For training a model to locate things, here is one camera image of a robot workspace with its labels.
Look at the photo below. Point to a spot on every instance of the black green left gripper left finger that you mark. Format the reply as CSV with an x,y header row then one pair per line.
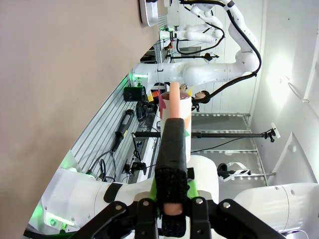
x,y
144,216

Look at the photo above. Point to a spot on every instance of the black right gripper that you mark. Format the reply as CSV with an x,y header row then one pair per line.
x,y
172,33

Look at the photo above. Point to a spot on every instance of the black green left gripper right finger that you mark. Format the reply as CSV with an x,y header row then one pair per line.
x,y
202,216

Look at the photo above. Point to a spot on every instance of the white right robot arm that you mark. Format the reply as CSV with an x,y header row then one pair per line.
x,y
207,72

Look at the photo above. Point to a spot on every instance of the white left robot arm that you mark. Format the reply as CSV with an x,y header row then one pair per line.
x,y
79,189

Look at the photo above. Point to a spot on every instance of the short black tripod pole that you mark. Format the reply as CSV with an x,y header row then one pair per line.
x,y
192,57

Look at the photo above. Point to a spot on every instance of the white tray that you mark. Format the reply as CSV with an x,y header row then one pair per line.
x,y
149,12

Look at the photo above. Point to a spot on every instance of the white black headset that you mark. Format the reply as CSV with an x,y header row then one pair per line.
x,y
233,171

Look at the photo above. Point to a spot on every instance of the person's dark haired head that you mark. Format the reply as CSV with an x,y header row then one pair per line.
x,y
204,96

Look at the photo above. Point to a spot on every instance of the black cylinder device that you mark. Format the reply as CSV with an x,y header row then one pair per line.
x,y
134,93

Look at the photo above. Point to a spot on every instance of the long black tripod pole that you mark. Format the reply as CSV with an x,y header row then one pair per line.
x,y
224,135

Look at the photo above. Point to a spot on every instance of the black articulated mount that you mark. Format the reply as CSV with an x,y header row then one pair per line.
x,y
138,159

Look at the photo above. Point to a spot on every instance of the aluminium slotted base plate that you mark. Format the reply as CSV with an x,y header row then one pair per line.
x,y
99,134

